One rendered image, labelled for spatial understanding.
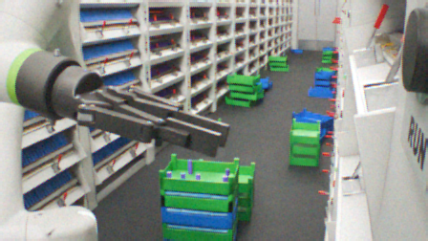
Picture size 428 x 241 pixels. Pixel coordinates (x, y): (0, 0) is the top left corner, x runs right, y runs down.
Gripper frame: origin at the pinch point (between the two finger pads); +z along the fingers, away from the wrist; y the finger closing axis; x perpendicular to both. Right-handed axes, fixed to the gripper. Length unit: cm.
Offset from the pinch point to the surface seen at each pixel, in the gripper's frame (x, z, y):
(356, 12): 18.7, 15.6, -30.5
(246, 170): -73, -12, -140
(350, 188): -7.1, 22.0, -13.5
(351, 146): -6.0, 22.0, -30.2
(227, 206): -64, -8, -87
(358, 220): -7.3, 23.4, -5.0
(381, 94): 13.3, 17.6, 13.1
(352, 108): 1.3, 19.8, -30.5
